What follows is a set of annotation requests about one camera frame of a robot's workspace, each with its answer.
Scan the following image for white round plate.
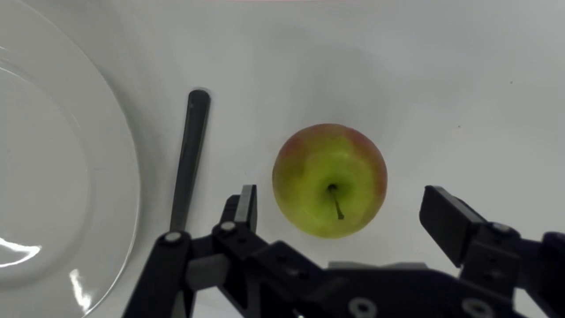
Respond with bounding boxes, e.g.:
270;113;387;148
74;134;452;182
0;0;143;318

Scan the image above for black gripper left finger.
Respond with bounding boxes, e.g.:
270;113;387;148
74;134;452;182
122;183;323;318

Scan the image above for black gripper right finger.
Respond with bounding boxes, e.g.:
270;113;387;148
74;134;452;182
419;183;565;318

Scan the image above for silver fork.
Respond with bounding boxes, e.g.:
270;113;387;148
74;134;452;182
168;88;214;235

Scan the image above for red green apple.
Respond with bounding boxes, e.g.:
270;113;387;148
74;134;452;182
270;122;390;240

